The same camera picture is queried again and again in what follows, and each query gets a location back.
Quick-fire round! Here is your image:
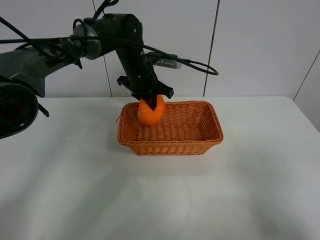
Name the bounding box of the orange wicker basket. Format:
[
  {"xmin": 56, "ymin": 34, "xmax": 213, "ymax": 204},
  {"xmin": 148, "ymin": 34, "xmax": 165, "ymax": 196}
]
[{"xmin": 117, "ymin": 100, "xmax": 224, "ymax": 156}]

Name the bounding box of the orange fruit with stem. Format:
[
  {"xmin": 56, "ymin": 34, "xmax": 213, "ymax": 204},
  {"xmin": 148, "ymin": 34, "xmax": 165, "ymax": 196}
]
[{"xmin": 138, "ymin": 95, "xmax": 165, "ymax": 127}]

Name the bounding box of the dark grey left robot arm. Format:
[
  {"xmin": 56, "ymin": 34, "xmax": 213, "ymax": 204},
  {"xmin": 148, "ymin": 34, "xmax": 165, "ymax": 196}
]
[{"xmin": 0, "ymin": 14, "xmax": 174, "ymax": 138}]

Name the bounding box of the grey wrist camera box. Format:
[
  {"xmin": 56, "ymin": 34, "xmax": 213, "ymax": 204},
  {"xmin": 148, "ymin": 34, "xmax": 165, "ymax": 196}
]
[{"xmin": 145, "ymin": 52, "xmax": 182, "ymax": 69}]

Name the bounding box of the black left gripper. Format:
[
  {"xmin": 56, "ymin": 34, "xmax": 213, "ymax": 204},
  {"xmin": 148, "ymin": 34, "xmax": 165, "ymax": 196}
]
[{"xmin": 116, "ymin": 51, "xmax": 174, "ymax": 111}]

